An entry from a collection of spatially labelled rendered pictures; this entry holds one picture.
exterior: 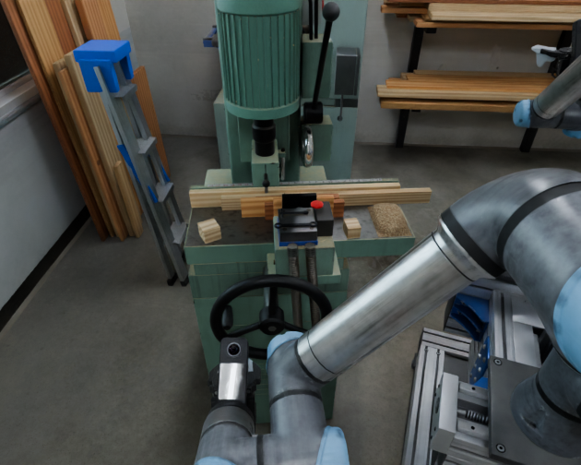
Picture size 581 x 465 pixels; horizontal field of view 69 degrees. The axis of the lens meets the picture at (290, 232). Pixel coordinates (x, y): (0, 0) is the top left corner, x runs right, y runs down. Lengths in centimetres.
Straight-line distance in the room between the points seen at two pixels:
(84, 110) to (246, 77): 150
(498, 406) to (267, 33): 86
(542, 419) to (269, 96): 82
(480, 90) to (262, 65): 234
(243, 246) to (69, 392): 120
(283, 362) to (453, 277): 27
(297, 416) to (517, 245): 34
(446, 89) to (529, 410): 243
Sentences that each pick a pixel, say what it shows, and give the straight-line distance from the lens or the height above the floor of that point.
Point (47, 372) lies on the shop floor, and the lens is 218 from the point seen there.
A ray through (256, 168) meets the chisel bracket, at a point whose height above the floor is 106.
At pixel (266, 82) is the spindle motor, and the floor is 128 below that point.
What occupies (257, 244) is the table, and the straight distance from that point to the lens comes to 109.
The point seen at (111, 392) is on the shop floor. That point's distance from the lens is 200.
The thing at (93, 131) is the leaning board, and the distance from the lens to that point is 240.
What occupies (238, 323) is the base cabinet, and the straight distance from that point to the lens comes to 130.
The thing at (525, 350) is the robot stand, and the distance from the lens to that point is 122.
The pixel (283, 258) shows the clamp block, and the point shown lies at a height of 93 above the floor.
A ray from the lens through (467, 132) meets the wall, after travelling 376.
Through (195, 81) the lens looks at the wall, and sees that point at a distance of 360.
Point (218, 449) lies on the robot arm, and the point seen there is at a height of 107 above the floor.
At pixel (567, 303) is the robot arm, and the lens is 40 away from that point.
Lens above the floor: 159
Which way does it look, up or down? 38 degrees down
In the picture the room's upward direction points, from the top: straight up
